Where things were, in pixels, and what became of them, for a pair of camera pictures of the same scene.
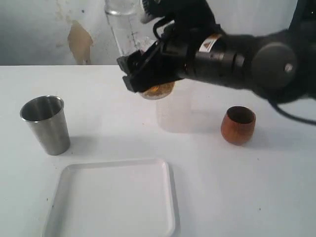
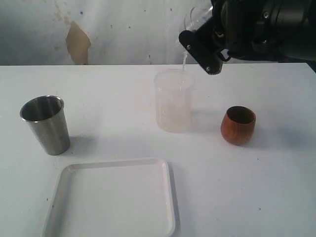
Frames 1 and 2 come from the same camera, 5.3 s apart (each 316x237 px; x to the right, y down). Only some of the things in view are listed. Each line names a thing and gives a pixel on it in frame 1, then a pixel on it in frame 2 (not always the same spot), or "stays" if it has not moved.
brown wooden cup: [237, 125] stays
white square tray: [118, 198] stays
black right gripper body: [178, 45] → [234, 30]
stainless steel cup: [47, 116] stays
